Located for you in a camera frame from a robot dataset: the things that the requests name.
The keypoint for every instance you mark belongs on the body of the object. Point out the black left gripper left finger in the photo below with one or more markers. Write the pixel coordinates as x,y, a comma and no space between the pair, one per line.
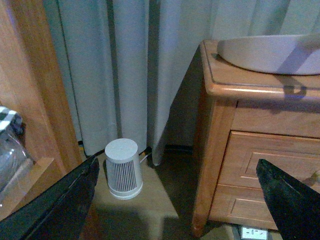
59,213

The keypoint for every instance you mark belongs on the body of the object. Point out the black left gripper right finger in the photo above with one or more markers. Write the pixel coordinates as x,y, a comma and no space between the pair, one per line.
294,206

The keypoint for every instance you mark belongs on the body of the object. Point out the white plastic dustpan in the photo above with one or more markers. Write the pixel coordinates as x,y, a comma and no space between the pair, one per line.
297,55

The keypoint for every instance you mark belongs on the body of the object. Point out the white power strip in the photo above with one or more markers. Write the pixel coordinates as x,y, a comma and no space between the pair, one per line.
249,233

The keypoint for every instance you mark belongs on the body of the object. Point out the white cylindrical air purifier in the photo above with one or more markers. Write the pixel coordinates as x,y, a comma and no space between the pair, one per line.
123,170

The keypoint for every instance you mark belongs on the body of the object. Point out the checkered bedding corner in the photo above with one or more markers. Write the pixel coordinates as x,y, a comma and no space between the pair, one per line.
11,124

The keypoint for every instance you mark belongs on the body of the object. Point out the wooden nightstand with drawers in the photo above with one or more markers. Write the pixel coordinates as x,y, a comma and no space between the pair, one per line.
245,116

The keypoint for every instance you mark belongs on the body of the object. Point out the grey curtain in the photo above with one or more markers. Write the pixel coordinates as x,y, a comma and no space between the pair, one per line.
123,62

